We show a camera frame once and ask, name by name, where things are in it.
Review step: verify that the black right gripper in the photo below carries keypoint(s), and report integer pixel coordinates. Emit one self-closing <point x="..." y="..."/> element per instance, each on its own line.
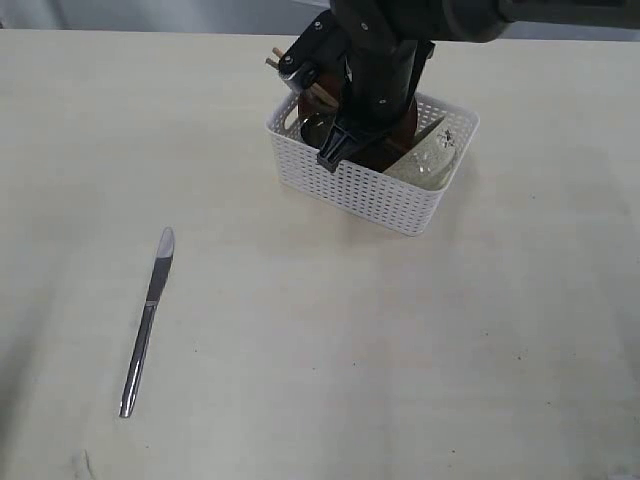
<point x="388" y="48"/>

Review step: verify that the stainless steel cup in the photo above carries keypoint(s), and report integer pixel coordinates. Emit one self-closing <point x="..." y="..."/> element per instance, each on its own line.
<point x="315" y="129"/>

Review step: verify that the silver table knife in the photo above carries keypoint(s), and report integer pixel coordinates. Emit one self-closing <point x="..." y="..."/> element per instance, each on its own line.
<point x="160" y="273"/>

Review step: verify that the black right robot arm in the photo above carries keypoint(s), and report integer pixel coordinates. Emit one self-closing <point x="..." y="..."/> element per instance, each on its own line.
<point x="484" y="21"/>

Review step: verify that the brown round wooden plate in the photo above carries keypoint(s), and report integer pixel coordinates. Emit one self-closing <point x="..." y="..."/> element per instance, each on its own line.
<point x="403" y="133"/>

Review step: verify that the upper wooden chopstick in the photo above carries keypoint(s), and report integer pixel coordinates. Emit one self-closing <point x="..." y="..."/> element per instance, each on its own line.
<point x="324" y="96"/>

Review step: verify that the wooden chopstick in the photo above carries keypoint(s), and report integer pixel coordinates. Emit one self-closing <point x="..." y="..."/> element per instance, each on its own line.
<point x="324" y="96"/>
<point x="272" y="63"/>

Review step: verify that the white plastic woven basket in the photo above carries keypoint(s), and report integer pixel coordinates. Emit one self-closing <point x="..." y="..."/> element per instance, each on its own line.
<point x="374" y="196"/>

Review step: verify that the white ceramic bowl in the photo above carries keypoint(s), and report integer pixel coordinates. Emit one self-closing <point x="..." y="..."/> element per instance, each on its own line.
<point x="429" y="162"/>

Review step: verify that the lower wooden chopstick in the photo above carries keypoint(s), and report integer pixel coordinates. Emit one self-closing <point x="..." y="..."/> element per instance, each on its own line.
<point x="272" y="63"/>

